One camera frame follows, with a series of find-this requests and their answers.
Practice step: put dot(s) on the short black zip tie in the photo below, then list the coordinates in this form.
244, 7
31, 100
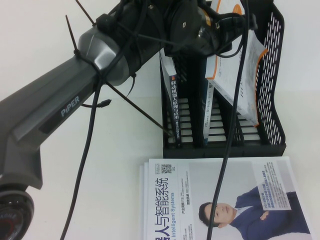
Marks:
132, 85

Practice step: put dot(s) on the black plastic book stand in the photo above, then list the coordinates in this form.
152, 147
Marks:
225, 150

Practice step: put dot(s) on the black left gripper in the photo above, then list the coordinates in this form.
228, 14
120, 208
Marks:
222, 37

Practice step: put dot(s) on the white orange-bordered ROS2 book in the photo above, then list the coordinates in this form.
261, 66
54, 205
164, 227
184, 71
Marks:
246, 100

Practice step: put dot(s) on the black spine book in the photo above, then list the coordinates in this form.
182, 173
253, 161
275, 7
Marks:
175, 100

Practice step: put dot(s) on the white-edged book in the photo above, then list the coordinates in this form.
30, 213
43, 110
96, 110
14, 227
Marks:
146, 212
141, 215

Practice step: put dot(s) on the white book with man portrait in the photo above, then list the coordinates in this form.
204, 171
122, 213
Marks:
250, 180

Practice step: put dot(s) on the blue spine white book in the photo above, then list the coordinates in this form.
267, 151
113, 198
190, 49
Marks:
208, 120

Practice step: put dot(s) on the grey left Piper robot arm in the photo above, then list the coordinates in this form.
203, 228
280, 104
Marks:
50, 105

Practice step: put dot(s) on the long black zip tie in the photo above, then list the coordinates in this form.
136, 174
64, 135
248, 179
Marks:
140, 110

